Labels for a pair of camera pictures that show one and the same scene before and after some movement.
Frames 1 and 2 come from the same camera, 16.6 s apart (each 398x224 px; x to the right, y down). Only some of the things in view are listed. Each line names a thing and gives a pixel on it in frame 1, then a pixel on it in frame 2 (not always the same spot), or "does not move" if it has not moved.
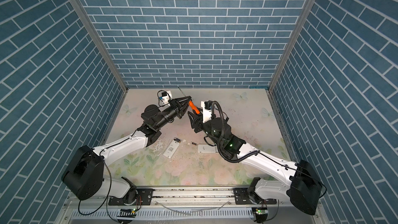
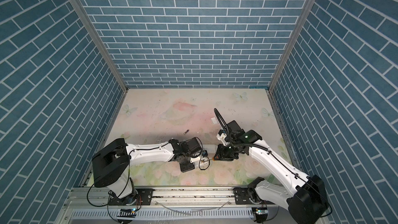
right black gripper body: x=209 y=129 to x=228 y=152
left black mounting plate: x=143 y=197 does not move
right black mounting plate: x=242 y=197 does not move
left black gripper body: x=167 y=115 to x=187 y=164
